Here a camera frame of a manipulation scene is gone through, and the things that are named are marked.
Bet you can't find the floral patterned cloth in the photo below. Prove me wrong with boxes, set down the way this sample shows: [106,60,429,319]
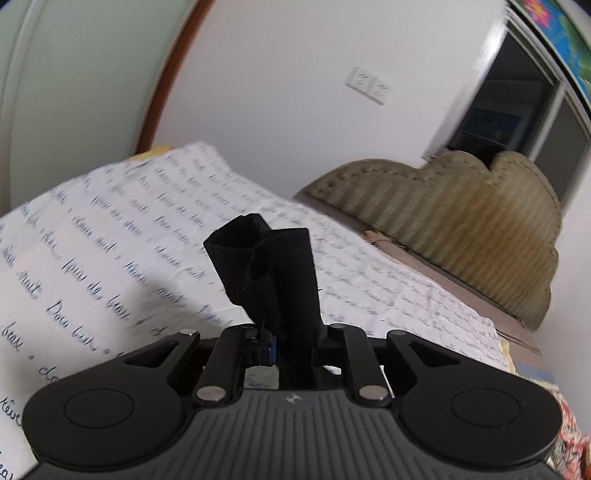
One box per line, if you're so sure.
[547,390,591,480]

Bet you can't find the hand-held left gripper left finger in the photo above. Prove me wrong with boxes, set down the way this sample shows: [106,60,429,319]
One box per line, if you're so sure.
[122,323,279,408]

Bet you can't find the white script-printed bed sheet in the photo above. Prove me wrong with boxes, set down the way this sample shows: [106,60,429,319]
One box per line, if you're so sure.
[0,141,514,480]

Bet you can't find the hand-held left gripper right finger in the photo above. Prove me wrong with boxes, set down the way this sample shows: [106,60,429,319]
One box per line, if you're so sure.
[313,322,465,408]

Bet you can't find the olive quilted headboard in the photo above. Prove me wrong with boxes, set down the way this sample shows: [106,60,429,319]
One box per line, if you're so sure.
[295,150,563,332]

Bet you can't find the brown wooden door frame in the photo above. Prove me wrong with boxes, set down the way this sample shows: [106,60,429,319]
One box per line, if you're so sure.
[131,0,219,157]

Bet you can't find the black pants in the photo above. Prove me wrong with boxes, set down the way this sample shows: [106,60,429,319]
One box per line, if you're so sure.
[203,213,325,389]

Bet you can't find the frosted glass door with flowers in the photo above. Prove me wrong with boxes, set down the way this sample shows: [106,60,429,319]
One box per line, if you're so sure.
[0,0,200,219]

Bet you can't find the colourful flower wall poster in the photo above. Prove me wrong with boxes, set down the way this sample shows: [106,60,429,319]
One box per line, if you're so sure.
[508,0,591,108]

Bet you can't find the white wall switch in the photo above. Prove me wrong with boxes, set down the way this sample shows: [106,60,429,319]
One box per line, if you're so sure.
[371,79,393,105]
[345,66,376,96]

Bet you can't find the white-framed window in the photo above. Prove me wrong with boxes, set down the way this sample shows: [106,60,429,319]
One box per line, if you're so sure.
[421,4,591,214]

